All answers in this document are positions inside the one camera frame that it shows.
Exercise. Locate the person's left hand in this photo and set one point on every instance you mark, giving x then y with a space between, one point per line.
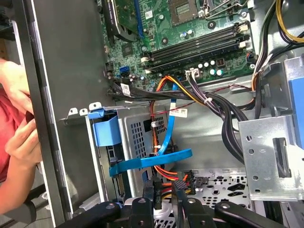
14 80

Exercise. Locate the person's right hand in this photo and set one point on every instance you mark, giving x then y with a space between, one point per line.
26 145

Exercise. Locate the CPU socket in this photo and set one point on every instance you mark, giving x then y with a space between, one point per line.
185 9

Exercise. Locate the black RAM slot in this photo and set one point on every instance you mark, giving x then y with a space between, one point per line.
199 53
190 62
198 46
197 39

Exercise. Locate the black graphics card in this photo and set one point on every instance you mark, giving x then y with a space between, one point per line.
118 23

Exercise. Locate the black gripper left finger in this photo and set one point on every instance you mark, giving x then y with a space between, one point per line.
141 213

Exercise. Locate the green motherboard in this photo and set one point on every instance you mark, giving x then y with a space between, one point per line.
166 38

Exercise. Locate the silver drive cage blue latch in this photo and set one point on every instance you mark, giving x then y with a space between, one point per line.
261 154

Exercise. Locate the silver disk bay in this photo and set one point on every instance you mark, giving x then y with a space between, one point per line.
142 112

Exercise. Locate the black open PC case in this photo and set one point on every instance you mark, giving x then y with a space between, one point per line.
71 71

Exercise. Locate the blue expansion slot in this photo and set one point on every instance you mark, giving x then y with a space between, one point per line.
139 19

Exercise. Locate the metal locking lever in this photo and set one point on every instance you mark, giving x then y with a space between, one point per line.
213 13

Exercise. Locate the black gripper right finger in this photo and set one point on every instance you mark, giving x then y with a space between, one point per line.
197 213

